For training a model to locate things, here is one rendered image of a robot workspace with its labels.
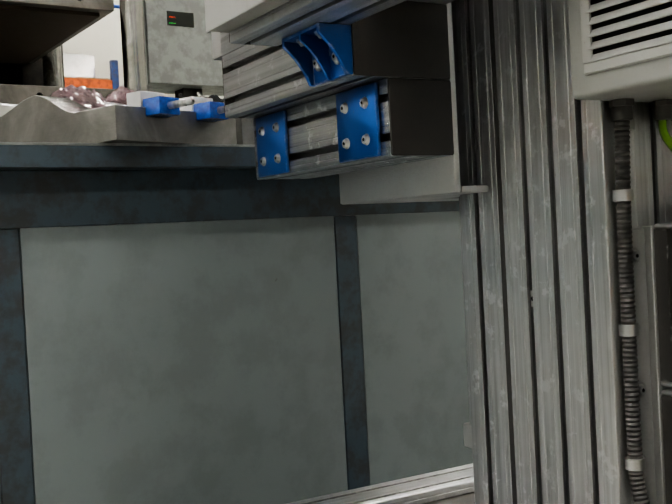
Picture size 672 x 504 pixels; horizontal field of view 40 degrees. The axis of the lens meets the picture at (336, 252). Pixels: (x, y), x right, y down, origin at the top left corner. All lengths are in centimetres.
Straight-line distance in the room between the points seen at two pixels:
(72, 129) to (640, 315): 94
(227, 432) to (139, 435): 16
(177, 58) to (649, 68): 187
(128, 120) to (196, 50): 119
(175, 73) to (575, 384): 179
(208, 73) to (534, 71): 167
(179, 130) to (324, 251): 38
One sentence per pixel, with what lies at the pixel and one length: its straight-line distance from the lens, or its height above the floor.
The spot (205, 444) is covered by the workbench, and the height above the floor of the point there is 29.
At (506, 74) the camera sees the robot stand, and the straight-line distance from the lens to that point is 114.
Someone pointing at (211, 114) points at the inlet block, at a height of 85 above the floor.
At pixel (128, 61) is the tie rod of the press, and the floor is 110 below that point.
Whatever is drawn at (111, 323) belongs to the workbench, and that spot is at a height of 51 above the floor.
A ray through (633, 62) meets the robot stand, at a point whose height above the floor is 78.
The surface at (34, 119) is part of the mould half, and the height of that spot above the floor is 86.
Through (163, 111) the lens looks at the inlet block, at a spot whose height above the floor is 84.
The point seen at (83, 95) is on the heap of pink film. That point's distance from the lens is 166.
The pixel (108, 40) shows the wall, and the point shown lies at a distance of 902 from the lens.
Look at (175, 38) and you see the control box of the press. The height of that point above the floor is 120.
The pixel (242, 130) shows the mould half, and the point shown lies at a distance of 170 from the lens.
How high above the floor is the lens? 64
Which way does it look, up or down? 1 degrees down
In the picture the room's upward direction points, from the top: 3 degrees counter-clockwise
